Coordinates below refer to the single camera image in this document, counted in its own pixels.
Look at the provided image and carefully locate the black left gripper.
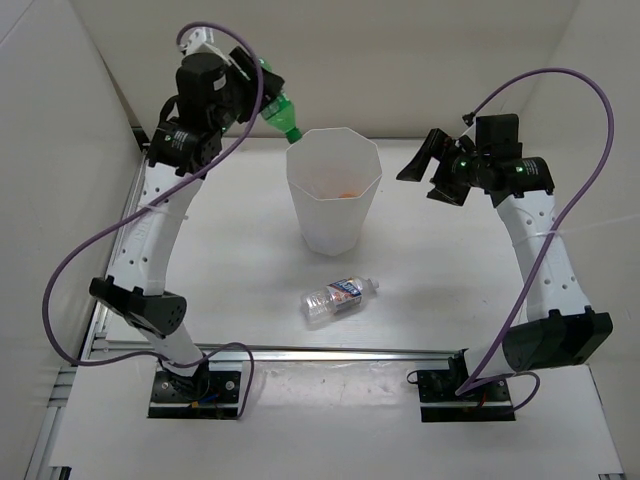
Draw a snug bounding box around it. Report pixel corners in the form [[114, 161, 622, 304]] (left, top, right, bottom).
[[210, 46, 282, 135]]

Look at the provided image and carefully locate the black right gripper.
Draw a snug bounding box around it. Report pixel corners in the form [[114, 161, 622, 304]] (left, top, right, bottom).
[[396, 129, 489, 207]]

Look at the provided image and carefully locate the green plastic soda bottle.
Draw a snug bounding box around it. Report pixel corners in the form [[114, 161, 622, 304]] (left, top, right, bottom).
[[259, 57, 303, 144]]

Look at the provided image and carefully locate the clear bottle red blue label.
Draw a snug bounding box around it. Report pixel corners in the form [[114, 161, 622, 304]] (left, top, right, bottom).
[[300, 276, 380, 329]]

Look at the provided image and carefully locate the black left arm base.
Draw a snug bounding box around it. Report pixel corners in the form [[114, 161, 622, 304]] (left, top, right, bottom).
[[147, 362, 242, 420]]

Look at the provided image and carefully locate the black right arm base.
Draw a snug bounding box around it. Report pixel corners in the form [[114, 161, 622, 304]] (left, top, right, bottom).
[[406, 370, 515, 423]]

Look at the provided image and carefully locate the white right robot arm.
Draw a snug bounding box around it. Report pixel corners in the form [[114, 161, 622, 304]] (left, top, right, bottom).
[[397, 114, 613, 400]]

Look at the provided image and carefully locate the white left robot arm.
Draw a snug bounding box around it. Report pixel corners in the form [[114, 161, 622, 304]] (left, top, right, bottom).
[[89, 47, 284, 400]]

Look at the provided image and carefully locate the white octagonal plastic bin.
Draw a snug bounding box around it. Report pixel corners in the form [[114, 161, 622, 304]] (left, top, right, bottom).
[[286, 127, 382, 256]]

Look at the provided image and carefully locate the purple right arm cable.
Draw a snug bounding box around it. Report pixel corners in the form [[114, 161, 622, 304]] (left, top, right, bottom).
[[455, 67, 615, 414]]

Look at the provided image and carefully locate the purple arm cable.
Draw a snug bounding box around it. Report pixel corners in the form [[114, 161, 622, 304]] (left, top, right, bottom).
[[455, 67, 615, 414], [42, 21, 266, 420]]

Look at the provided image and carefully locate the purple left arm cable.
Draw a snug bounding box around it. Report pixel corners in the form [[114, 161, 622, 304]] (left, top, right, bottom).
[[42, 21, 266, 420]]

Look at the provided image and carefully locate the aluminium table frame rail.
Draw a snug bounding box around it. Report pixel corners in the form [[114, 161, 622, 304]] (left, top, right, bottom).
[[48, 139, 622, 479]]

